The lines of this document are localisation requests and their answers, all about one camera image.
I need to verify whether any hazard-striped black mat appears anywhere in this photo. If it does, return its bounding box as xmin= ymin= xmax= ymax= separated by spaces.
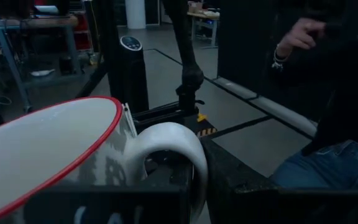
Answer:
xmin=193 ymin=113 xmax=218 ymax=139

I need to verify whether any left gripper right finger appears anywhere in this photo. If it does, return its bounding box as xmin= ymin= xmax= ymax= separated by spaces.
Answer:
xmin=200 ymin=136 xmax=358 ymax=224

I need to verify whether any person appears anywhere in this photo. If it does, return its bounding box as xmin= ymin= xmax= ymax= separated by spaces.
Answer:
xmin=267 ymin=0 xmax=358 ymax=191

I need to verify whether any black tower fan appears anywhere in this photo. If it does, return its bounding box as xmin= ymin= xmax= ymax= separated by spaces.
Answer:
xmin=107 ymin=34 xmax=150 ymax=114

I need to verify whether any white mug red rim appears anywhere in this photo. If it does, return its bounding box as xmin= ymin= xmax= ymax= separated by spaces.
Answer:
xmin=0 ymin=95 xmax=209 ymax=224

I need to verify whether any black partition panel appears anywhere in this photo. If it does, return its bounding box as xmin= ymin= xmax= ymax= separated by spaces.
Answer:
xmin=217 ymin=0 xmax=291 ymax=94

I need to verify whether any person's bracelet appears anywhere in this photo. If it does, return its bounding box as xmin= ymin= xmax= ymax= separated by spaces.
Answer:
xmin=271 ymin=45 xmax=289 ymax=71

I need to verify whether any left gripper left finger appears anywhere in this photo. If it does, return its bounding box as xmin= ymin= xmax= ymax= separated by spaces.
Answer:
xmin=23 ymin=151 xmax=195 ymax=224

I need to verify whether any black metal table frame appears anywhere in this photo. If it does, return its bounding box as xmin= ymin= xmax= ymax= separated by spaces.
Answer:
xmin=131 ymin=99 xmax=205 ymax=126

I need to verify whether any person's hand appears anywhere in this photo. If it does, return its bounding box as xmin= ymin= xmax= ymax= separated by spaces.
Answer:
xmin=276 ymin=17 xmax=326 ymax=60

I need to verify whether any light wooden table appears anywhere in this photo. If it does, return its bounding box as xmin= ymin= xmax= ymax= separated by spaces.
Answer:
xmin=186 ymin=10 xmax=221 ymax=49

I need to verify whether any white pillar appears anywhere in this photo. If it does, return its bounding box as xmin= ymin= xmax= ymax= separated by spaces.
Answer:
xmin=124 ymin=0 xmax=147 ymax=30

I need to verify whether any metal workbench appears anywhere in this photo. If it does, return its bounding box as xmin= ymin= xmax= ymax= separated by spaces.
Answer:
xmin=0 ymin=14 xmax=84 ymax=114

